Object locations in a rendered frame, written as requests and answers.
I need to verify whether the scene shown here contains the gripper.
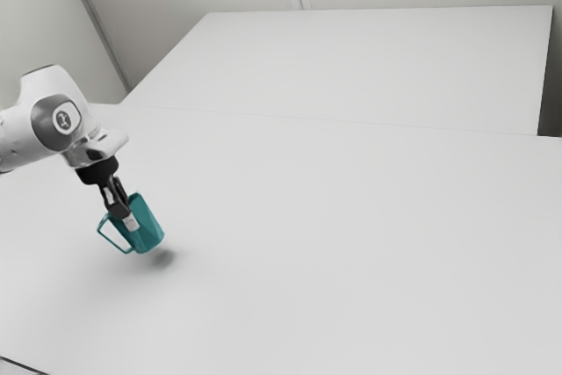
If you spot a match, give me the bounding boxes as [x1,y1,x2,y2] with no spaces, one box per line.
[75,156,140,233]

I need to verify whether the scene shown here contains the teal faceted mug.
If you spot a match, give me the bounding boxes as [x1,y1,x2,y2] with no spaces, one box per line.
[96,192,165,256]

